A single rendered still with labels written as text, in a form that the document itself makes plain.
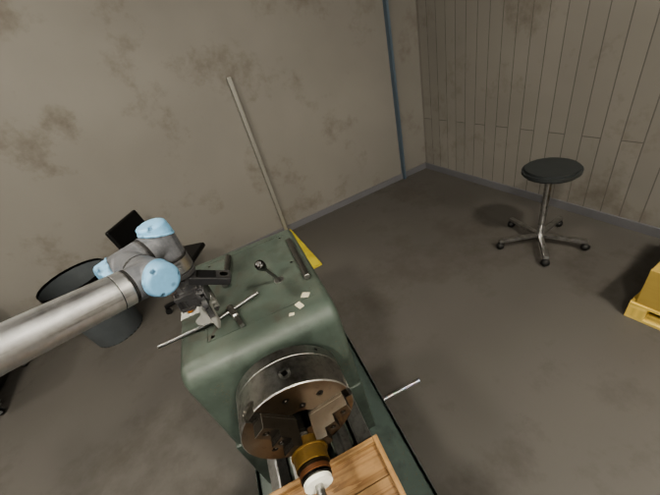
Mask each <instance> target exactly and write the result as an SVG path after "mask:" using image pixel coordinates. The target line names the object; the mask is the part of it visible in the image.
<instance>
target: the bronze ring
mask: <svg viewBox="0 0 660 495"><path fill-rule="evenodd" d="M327 448H328V446H327V443H326V442H325V441H324V440H316V437H315V434H314V433H308V434H306V435H304V436H302V445H301V446H299V447H298V448H297V449H296V451H295V452H294V453H293V454H292V463H293V465H295V468H296V472H297V476H298V477H299V478H300V481H301V484H302V488H303V485H304V483H305V481H306V480H307V479H308V478H309V477H311V476H312V475H313V474H315V473H317V472H320V471H323V470H328V471H330V472H331V474H332V469H331V466H330V458H329V455H328V452H327Z"/></svg>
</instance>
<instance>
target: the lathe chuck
mask: <svg viewBox="0 0 660 495"><path fill-rule="evenodd" d="M285 367H287V368H289V369H290V370H291V374H290V376H289V377H287V378H285V379H281V378H279V377H278V373H279V371H280V370H281V369H282V368H285ZM346 388H348V390H349V393H350V395H349V396H347V397H346V399H347V401H348V403H349V405H350V407H351V409H352V408H353V403H354V398H353V394H352V392H351V390H350V388H349V385H348V383H347V381H346V379H345V377H344V375H343V373H342V371H341V369H340V367H339V365H338V364H337V363H336V362H335V361H334V360H333V359H331V358H330V357H326V356H323V355H317V354H303V355H296V356H291V357H285V358H283V359H280V360H278V361H275V362H273V363H271V364H270V365H268V366H266V367H265V368H263V369H262V370H260V371H259V372H258V373H256V374H255V375H254V376H253V377H252V378H251V380H250V381H249V382H248V383H247V384H246V386H245V387H244V389H243V390H242V392H241V394H240V396H239V398H238V402H237V411H238V420H239V428H240V437H241V443H242V446H243V448H244V449H245V450H246V451H247V452H248V453H249V454H251V455H253V456H255V457H258V458H262V459H268V460H275V459H284V458H289V457H285V454H284V449H283V448H273V447H272V443H271V440H266V439H255V438H254V431H253V422H248V420H247V419H246V411H247V410H248V408H249V407H250V405H251V404H252V403H253V407H252V410H253V411H254V412H255V413H274V414H283V415H294V416H295V417H296V420H297V419H301V418H303V419H306V422H307V424H306V425H305V426H306V428H307V431H308V433H314V431H313V428H312V425H311V422H310V419H309V416H308V413H309V411H308V410H313V409H314V408H316V407H318V406H319V405H321V404H322V403H324V402H325V401H327V400H329V399H330V398H332V397H333V396H335V395H336V394H338V393H340V392H341V391H343V390H344V389H346ZM350 413H351V412H348V413H347V414H345V415H344V416H342V417H341V418H339V419H338V421H339V424H340V427H339V428H338V429H336V430H335V431H333V432H332V433H331V436H332V435H333V434H335V433H336V432H337V431H338V430H339V429H340V428H341V427H342V425H343V424H344V423H345V421H346V420H347V418H348V417H349V415H350Z"/></svg>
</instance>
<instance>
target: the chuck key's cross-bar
mask: <svg viewBox="0 0 660 495"><path fill-rule="evenodd" d="M258 294H259V292H258V291H256V292H255V293H253V294H252V295H250V296H249V297H247V298H246V299H244V300H243V301H241V302H239V303H238V304H236V305H235V306H233V308H234V309H237V308H239V307H240V306H242V305H243V304H245V303H247V302H248V301H250V300H251V299H252V298H254V297H255V296H257V295H258ZM228 314H230V313H229V310H227V311H226V312H224V313H223V314H221V315H220V316H218V317H219V318H220V320H221V319H222V318H224V317H225V316H227V315H228ZM211 324H213V323H209V324H204V325H199V326H197V327H195V328H194V329H192V330H190V331H188V332H186V333H184V334H181V335H179V336H177V337H175V338H173V339H171V340H169V341H167V342H164V343H162V344H160V345H158V346H157V348H158V349H161V348H163V347H165V346H167V345H169V344H172V343H174V342H176V341H178V340H180V339H182V338H184V337H186V336H188V335H190V334H192V333H194V332H196V331H198V330H200V329H202V328H204V327H206V326H208V325H211Z"/></svg>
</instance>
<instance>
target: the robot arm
mask: <svg viewBox="0 0 660 495"><path fill-rule="evenodd" d="M136 233H137V239H135V240H134V241H133V242H132V243H130V244H128V245H127V246H125V247H123V248H121V249H120V250H118V251H116V252H115V253H113V254H111V255H110V256H108V257H105V258H104V260H102V261H101V262H99V263H98V264H96V265H95V266H94V267H93V273H94V274H95V276H96V277H97V278H98V279H99V280H97V281H94V282H92V283H90V284H87V285H85V286H83V287H81V288H78V289H76V290H74V291H71V292H69V293H68V294H66V295H63V296H61V297H59V298H57V299H54V300H52V301H50V302H46V303H44V304H42V305H39V306H37V307H35V308H32V309H30V310H28V311H26V312H23V313H21V314H19V315H16V316H14V317H12V318H10V319H7V320H5V321H3V322H0V377H1V376H3V375H4V374H6V373H8V372H10V371H12V370H14V369H16V368H17V367H19V366H21V365H23V364H25V363H27V362H29V361H31V360H32V359H34V358H37V357H39V356H41V355H43V354H44V353H46V352H48V351H50V350H52V349H54V348H56V347H57V346H59V345H61V344H63V343H65V342H67V341H69V340H70V339H72V338H74V337H76V336H78V335H80V334H81V333H82V332H84V331H86V330H88V329H90V328H92V327H94V326H95V325H97V324H99V323H101V322H103V321H105V320H107V319H109V318H110V317H112V316H114V315H116V314H118V313H120V312H122V311H123V310H125V309H127V308H129V307H131V306H133V305H135V304H136V303H139V302H141V301H143V300H145V299H147V298H149V297H158V298H162V297H167V296H169V295H171V294H172V298H173V299H174V303H175V304H176V305H177V307H178V308H179V309H180V311H181V312H182V313H185V312H187V311H192V310H194V309H196V307H197V306H199V309H198V310H199V312H200V316H199V318H198V319H197V320H196V324H197V325H204V324H209V323H214V324H215V325H216V327H217V328H218V329H219V328H220V327H221V320H220V318H219V317H218V314H217V313H216V311H215V309H216V310H217V311H218V310H219V307H220V305H219V303H218V301H217V300H216V298H215V296H214V294H213V292H212V291H211V289H210V287H209V286H208V285H230V284H231V272H230V270H198V269H195V266H194V265H193V261H192V259H191V258H190V256H189V255H188V253H187V251H186V250H185V249H184V247H183V245H182V244H181V242H180V241H179V239H178V237H177V236H176V234H175V231H174V230H173V229H172V228H171V226H170V225H169V223H168V222H167V221H166V220H165V219H163V218H153V219H150V220H147V221H145V222H143V223H141V224H140V225H139V226H138V227H137V228H136ZM173 294H174V295H173ZM214 307H215V309H214Z"/></svg>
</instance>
